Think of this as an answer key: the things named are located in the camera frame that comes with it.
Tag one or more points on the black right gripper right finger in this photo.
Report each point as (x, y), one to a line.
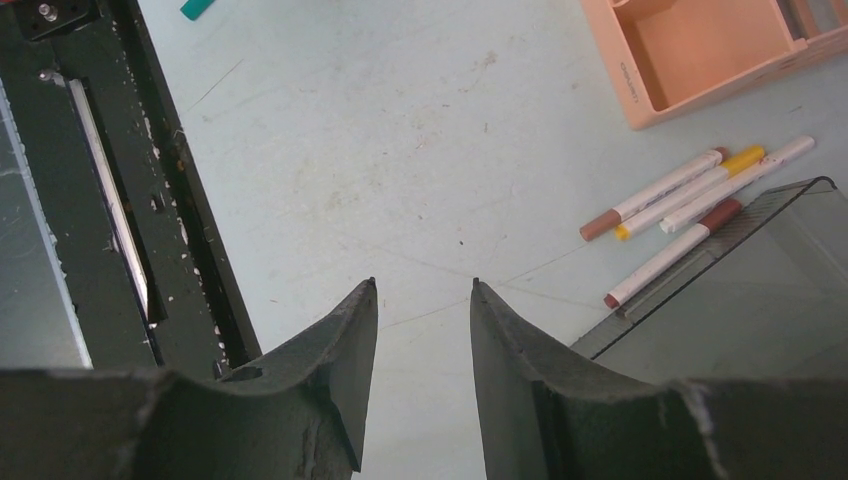
(546, 412)

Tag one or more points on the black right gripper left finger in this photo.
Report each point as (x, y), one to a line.
(297, 412)

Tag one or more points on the orange plastic file organizer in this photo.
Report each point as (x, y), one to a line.
(666, 58)

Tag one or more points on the clear open cabinet drawer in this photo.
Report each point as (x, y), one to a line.
(764, 297)

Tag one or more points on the green cap white marker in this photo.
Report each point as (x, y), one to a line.
(193, 9)

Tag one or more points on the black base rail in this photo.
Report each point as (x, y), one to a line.
(138, 255)

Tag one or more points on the yellow cap white marker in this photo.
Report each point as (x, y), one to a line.
(690, 190)

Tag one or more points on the brown cap white marker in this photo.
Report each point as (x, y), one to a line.
(653, 193)

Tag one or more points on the dark red cap marker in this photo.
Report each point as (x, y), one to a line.
(677, 249)

